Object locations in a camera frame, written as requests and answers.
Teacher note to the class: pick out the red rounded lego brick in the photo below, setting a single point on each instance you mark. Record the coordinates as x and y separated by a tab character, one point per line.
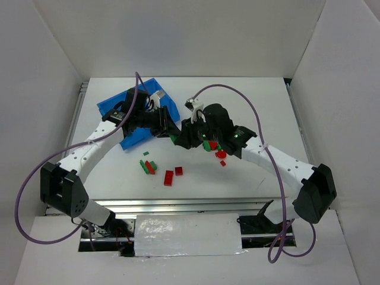
151	170

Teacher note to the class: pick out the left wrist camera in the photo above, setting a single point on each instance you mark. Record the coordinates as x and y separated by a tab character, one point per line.
154	100

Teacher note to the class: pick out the green numbered lego brick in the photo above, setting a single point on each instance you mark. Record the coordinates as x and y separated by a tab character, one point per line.
154	166

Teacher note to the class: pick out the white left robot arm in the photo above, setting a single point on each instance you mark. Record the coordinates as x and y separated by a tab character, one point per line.
62	183

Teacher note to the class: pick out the red square lego brick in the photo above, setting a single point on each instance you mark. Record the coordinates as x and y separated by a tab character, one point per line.
179	171

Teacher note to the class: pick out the silver foil tape sheet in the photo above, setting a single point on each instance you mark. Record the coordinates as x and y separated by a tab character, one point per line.
187	235

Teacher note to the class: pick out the long green lego plate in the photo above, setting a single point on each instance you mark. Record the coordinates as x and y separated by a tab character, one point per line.
142	164

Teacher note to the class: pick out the red round lego piece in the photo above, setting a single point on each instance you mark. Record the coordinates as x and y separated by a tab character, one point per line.
221	154

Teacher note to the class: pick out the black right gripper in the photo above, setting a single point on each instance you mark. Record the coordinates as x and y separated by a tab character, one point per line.
192	134

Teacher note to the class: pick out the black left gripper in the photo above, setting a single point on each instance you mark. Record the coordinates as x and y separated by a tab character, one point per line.
162	121

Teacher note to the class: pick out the large red green lego assembly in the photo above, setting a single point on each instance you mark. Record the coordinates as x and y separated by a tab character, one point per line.
211	146

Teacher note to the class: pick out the red two by four lego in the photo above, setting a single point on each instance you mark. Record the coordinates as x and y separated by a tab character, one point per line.
168	178

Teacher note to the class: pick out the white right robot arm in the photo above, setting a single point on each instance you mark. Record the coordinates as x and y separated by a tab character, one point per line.
313	185

